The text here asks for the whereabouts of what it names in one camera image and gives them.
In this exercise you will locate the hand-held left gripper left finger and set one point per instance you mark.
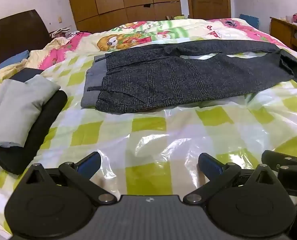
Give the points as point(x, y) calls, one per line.
point(92, 163)

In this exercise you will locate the green checkered plastic sheet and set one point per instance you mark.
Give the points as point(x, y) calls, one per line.
point(163, 140)

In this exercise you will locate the brown wooden wardrobe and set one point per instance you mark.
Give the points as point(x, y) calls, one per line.
point(113, 2)

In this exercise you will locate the dark wooden headboard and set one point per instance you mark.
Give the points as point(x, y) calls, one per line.
point(16, 35)

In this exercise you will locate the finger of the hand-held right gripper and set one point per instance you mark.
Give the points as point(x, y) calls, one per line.
point(278, 158)

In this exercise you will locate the striped bag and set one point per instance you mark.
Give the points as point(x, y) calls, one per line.
point(59, 32)

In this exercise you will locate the cartoon printed quilt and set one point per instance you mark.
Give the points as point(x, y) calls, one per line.
point(138, 32)

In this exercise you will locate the folded light grey pants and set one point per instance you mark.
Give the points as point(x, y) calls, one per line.
point(13, 110)

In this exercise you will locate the wooden cabinet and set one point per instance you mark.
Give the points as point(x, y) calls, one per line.
point(279, 30)

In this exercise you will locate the blue pillow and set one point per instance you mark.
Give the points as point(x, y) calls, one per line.
point(11, 61)

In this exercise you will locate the green cloth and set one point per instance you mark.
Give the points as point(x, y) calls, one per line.
point(179, 17)

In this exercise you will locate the dark grey plaid pants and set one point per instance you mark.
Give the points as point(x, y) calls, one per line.
point(176, 80)

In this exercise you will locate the folded black pants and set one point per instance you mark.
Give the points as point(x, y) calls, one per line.
point(36, 140)

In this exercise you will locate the blue foam mat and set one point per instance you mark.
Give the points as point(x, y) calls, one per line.
point(249, 20)

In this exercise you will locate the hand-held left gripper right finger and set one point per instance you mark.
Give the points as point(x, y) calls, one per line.
point(208, 163)

